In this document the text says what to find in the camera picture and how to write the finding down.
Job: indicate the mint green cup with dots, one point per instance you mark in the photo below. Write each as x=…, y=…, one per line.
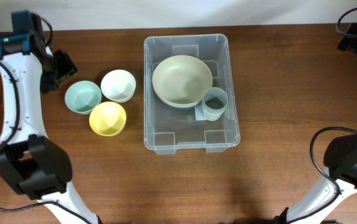
x=214, y=109

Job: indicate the white label in bin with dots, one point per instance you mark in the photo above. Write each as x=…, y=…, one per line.
x=199, y=114

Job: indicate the grey cup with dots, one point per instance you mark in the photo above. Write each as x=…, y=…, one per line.
x=215, y=95

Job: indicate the white small bowl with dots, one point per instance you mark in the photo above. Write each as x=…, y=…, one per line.
x=118, y=86

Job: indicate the mint green small bowl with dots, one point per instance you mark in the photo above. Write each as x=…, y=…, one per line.
x=83, y=96

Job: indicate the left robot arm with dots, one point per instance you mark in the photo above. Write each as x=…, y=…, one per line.
x=30, y=163

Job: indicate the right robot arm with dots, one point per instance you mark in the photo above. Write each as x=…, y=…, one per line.
x=338, y=179

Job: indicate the cream plate bottom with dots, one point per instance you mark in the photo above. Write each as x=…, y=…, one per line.
x=181, y=97

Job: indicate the blue plate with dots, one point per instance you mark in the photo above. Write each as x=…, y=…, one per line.
x=180, y=107

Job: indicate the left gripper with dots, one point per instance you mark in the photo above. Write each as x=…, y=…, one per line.
x=69, y=69

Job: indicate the clear plastic storage bin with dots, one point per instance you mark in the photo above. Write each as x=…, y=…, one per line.
x=167, y=129

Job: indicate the yellow small bowl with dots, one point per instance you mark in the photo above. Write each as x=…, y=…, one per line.
x=108, y=119

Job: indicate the cream cup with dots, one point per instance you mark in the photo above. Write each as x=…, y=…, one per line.
x=212, y=116

